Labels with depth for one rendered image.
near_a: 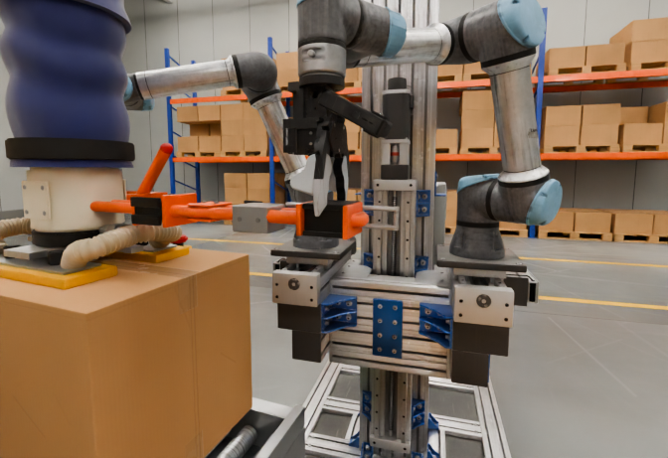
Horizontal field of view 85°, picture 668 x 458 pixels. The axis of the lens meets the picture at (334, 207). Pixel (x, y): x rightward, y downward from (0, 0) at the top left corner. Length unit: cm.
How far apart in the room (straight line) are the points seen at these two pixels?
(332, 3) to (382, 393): 119
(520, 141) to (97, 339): 92
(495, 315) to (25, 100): 109
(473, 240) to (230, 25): 1047
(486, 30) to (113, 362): 95
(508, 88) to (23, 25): 98
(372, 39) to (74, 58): 56
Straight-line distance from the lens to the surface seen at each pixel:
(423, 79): 129
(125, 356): 71
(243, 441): 121
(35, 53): 91
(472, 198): 107
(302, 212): 56
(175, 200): 74
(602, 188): 965
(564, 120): 810
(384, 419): 147
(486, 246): 108
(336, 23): 60
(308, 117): 56
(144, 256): 91
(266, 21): 1070
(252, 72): 116
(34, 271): 87
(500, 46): 93
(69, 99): 89
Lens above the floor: 128
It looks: 6 degrees down
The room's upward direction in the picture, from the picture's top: straight up
